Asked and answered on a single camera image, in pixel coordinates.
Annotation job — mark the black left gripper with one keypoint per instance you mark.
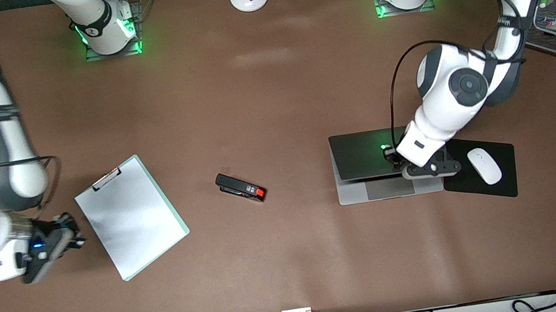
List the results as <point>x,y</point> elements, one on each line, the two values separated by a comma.
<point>392,155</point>

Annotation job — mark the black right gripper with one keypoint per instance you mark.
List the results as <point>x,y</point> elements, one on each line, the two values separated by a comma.
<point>55,236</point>

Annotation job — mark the silver laptop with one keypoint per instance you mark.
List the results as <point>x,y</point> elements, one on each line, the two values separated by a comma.
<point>363,158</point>

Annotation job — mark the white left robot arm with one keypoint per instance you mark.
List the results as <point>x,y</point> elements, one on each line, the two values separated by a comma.
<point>459,91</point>

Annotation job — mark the white paper sheet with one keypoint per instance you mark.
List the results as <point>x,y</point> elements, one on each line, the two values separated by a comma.
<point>130,220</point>

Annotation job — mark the white computer mouse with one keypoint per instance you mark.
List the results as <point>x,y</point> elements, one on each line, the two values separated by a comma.
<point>484,165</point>

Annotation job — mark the black mouse pad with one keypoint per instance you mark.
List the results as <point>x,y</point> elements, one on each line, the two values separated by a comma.
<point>487,191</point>

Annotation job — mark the mint green clipboard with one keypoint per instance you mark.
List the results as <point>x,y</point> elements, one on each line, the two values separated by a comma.
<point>181,226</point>

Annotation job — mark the black stapler with red end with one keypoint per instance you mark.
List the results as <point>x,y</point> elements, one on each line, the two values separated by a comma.
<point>238,186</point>

